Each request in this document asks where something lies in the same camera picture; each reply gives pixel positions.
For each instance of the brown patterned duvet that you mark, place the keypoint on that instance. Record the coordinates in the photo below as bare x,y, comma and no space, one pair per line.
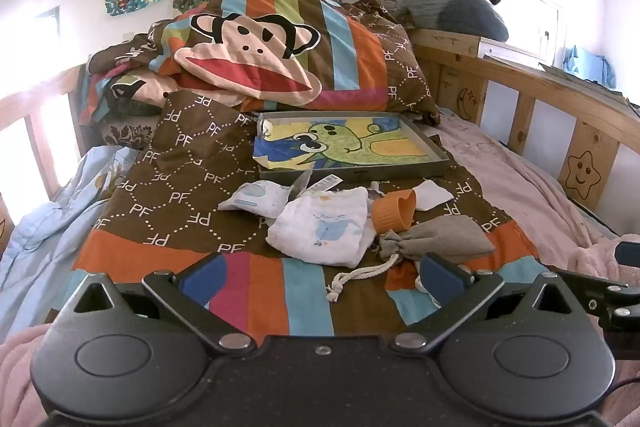
164,216

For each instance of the floral dark pillow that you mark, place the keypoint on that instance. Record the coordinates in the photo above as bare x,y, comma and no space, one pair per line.
133,132

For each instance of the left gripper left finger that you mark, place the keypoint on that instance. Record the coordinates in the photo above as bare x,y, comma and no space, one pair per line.
183,298

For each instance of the wooden bed rail left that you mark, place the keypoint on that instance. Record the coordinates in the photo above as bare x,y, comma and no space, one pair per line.
40,143

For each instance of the grey tray with drawing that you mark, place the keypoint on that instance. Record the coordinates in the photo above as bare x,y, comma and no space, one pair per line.
355,146

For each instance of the white printed baby cloth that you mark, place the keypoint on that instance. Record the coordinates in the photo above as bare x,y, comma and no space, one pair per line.
325,228

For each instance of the grey cloth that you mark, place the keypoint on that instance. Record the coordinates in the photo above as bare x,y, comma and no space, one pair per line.
375,191

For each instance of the grey drawstring pouch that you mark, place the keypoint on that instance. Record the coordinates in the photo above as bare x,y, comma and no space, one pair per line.
457,239

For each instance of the orange fabric cup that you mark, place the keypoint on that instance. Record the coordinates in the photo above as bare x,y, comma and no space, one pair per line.
394,211

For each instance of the monkey face striped pillow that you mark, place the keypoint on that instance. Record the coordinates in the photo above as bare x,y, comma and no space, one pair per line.
313,54

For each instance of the light blue blanket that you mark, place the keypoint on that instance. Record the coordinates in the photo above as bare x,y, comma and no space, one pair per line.
36,265

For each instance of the white square cloth pad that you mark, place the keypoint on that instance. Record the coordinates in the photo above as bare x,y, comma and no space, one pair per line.
430,195

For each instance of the pink bed sheet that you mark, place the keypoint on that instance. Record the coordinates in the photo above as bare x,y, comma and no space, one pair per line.
561,234

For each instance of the wet wipes packet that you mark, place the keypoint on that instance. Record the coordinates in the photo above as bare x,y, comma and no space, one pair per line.
263,198

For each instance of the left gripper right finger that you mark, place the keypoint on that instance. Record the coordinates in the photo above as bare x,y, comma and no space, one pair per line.
429,333

